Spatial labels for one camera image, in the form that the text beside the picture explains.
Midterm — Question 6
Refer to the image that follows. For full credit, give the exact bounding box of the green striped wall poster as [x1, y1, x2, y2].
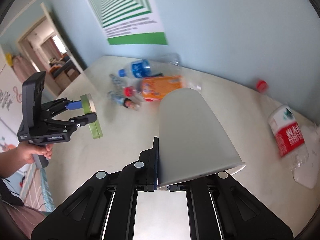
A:
[88, 0, 168, 45]

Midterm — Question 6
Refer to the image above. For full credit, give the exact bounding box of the white wardrobe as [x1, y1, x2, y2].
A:
[1, 51, 28, 152]

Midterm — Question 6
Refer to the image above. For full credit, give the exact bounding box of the small clear crushed bottle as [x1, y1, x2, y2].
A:
[109, 74, 127, 89]

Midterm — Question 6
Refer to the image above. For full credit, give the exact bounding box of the person's left hand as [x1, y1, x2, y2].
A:
[15, 142, 53, 164]

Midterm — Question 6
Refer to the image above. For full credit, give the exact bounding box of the white paper cup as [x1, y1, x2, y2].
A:
[158, 88, 246, 188]

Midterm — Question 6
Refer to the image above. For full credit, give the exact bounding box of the green round tin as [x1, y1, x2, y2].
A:
[80, 94, 103, 139]

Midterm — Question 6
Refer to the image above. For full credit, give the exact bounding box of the orange label bottle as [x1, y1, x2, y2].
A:
[122, 74, 186, 103]

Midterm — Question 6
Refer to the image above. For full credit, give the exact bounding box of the red white label bottle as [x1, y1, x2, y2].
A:
[267, 105, 319, 189]

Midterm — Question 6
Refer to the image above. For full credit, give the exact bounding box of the blue label water bottle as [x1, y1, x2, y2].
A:
[118, 53, 181, 79]

